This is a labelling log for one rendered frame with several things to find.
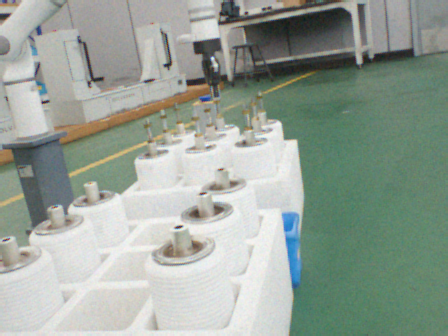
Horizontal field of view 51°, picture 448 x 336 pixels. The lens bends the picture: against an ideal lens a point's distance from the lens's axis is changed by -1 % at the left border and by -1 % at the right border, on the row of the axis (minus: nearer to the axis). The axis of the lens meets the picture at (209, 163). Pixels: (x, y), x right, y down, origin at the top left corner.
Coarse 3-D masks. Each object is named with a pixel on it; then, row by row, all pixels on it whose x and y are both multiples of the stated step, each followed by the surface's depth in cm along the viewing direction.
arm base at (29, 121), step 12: (12, 84) 139; (24, 84) 140; (36, 84) 144; (12, 96) 140; (24, 96) 140; (36, 96) 143; (12, 108) 142; (24, 108) 141; (36, 108) 143; (12, 120) 145; (24, 120) 141; (36, 120) 143; (24, 132) 142; (36, 132) 143; (48, 132) 148
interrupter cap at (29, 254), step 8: (24, 248) 64; (32, 248) 64; (40, 248) 63; (0, 256) 63; (24, 256) 62; (32, 256) 61; (0, 264) 61; (16, 264) 59; (24, 264) 58; (0, 272) 57; (8, 272) 58
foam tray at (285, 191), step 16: (288, 144) 131; (288, 160) 115; (288, 176) 102; (128, 192) 111; (144, 192) 109; (160, 192) 107; (176, 192) 105; (192, 192) 105; (256, 192) 101; (272, 192) 100; (288, 192) 100; (128, 208) 109; (144, 208) 108; (160, 208) 107; (176, 208) 106; (272, 208) 101; (288, 208) 101
